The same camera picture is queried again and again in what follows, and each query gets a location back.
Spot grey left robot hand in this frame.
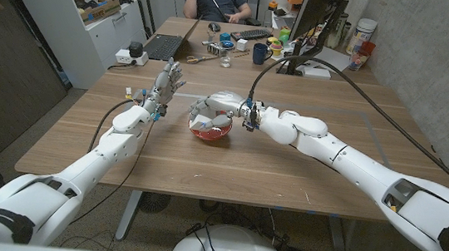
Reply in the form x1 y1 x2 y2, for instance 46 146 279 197
141 55 190 119

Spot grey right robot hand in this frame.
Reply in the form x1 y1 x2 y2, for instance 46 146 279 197
185 87 253 137

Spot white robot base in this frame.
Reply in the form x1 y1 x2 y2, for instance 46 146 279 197
169 219 293 251

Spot red bowl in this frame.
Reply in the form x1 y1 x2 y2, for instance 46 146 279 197
186 105 235 144

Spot dark laptop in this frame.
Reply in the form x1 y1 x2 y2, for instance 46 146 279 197
142 11 202 65

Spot clear drinking glass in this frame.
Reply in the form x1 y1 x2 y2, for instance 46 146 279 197
219 46 234 70

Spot black power adapter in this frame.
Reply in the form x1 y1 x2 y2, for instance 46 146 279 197
127 41 146 59

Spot white power strip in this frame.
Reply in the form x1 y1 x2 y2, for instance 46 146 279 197
114 48 150 67

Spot grey metal clips rack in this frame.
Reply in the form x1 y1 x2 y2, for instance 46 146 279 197
205 39 228 58

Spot wooden office desk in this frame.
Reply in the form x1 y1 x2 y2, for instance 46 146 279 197
143 13 385 86

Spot dark blue mug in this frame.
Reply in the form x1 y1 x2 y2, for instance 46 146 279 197
251 42 275 67

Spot black keyboard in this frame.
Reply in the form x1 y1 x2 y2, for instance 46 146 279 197
229 25 274 45

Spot stacked colourful cups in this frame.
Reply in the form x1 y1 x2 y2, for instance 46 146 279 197
268 39 285 57

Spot flat white box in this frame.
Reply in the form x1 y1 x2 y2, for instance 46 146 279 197
301 65 333 81

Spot open cardboard box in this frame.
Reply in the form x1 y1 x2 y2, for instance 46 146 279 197
78 0 123 30

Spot black round floor device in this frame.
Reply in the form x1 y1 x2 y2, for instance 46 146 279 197
138 191 172 216

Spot white paper sheets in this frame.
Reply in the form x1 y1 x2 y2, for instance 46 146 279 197
283 42 353 76

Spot white shelf cabinet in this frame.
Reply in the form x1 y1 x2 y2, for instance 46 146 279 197
0 0 151 96

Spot black monitor with stand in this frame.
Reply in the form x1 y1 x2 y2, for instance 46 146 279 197
276 0 350 81

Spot grey table leg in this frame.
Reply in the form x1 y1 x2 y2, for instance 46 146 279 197
114 188 144 244
323 214 354 251

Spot small clear jar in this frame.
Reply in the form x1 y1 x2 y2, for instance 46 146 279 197
348 50 368 72

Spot large white canister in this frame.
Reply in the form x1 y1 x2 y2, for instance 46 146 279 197
345 16 379 58

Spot scissors with tan handles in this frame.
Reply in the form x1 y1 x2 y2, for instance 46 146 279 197
185 52 220 68

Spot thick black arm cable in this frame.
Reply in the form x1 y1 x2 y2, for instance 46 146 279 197
86 93 146 159
237 50 449 209

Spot thin black wire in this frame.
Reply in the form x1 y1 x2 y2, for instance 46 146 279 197
69 112 157 235

